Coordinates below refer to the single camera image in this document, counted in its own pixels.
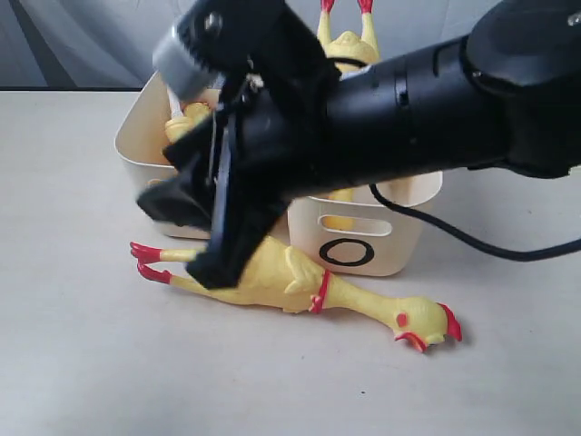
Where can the large front rubber chicken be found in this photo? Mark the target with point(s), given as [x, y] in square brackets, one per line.
[364, 48]

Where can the headless rubber chicken body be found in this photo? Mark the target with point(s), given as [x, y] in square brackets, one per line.
[196, 112]

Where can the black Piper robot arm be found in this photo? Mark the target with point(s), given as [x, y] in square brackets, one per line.
[507, 95]

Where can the cream bin marked O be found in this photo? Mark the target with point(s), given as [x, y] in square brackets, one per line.
[350, 232]

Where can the cream bin marked X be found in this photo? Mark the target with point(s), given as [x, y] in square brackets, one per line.
[141, 139]

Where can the severed chicken head with squeaker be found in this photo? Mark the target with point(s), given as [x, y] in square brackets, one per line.
[179, 124]

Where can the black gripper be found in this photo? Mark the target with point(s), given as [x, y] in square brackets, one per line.
[234, 171]

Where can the grey backdrop curtain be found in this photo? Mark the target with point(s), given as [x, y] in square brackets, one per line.
[109, 44]

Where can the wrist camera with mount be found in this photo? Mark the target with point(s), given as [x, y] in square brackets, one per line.
[224, 38]

